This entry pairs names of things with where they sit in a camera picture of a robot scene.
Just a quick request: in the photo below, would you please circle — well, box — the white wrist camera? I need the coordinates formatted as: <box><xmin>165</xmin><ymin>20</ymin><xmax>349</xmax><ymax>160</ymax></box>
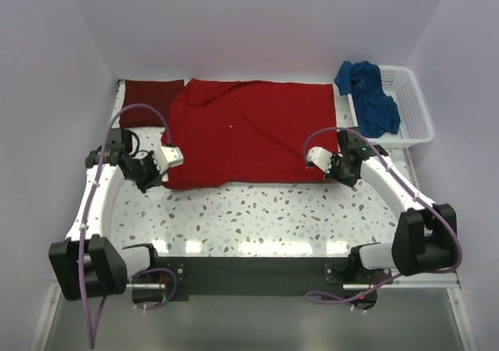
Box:
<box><xmin>154</xmin><ymin>145</ymin><xmax>184</xmax><ymax>172</ymax></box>
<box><xmin>306</xmin><ymin>146</ymin><xmax>333</xmax><ymax>174</ymax></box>

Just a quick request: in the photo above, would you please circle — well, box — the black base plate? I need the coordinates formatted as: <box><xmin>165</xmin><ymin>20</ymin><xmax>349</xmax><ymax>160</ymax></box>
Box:
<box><xmin>116</xmin><ymin>255</ymin><xmax>395</xmax><ymax>309</ymax></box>

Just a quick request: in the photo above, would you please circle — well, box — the aluminium rail frame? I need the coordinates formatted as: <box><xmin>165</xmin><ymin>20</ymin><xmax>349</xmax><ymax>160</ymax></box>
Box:
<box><xmin>29</xmin><ymin>147</ymin><xmax>479</xmax><ymax>351</ymax></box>

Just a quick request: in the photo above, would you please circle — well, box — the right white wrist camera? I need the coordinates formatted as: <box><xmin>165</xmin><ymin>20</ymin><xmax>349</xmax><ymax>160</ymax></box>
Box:
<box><xmin>306</xmin><ymin>146</ymin><xmax>333</xmax><ymax>174</ymax></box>

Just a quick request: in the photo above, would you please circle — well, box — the white plastic basket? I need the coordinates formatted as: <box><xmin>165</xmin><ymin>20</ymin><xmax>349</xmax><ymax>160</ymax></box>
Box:
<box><xmin>370</xmin><ymin>65</ymin><xmax>434</xmax><ymax>150</ymax></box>

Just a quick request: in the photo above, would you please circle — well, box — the red t shirt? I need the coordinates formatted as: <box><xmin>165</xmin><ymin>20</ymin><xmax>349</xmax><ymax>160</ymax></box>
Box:
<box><xmin>165</xmin><ymin>79</ymin><xmax>336</xmax><ymax>190</ymax></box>

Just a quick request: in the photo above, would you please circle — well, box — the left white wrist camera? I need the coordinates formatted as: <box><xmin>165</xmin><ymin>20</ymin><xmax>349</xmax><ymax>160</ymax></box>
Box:
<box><xmin>154</xmin><ymin>145</ymin><xmax>184</xmax><ymax>172</ymax></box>

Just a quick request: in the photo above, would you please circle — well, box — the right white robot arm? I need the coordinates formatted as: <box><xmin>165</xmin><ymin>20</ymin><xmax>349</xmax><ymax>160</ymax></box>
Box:
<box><xmin>326</xmin><ymin>128</ymin><xmax>462</xmax><ymax>283</ymax></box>

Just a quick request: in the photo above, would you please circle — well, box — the blue t shirt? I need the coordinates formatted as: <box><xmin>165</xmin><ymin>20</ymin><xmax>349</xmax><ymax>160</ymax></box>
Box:
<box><xmin>334</xmin><ymin>61</ymin><xmax>401</xmax><ymax>139</ymax></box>

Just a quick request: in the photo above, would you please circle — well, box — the folded dark red shirt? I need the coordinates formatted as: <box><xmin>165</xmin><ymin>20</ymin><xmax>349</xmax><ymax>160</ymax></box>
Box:
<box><xmin>119</xmin><ymin>80</ymin><xmax>185</xmax><ymax>128</ymax></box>

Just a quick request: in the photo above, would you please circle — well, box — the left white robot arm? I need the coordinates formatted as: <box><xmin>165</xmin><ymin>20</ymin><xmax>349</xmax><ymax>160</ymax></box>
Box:
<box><xmin>48</xmin><ymin>128</ymin><xmax>183</xmax><ymax>301</ymax></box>

